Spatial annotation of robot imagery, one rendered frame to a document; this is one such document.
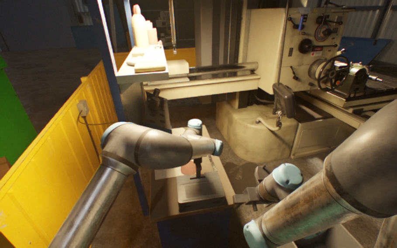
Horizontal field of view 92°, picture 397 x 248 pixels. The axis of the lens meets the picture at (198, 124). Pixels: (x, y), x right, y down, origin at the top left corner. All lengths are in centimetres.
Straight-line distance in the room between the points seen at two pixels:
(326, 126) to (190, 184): 247
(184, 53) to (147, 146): 387
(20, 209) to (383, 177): 139
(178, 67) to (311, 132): 203
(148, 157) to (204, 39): 215
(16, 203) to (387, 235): 139
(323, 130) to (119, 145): 298
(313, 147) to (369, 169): 310
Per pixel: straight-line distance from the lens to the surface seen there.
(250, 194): 75
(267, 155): 291
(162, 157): 54
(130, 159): 58
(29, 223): 146
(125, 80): 74
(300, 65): 244
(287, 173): 62
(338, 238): 193
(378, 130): 29
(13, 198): 135
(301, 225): 42
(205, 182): 119
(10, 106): 396
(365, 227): 274
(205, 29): 255
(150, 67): 73
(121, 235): 233
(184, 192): 115
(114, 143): 59
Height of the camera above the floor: 190
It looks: 30 degrees down
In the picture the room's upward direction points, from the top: 2 degrees counter-clockwise
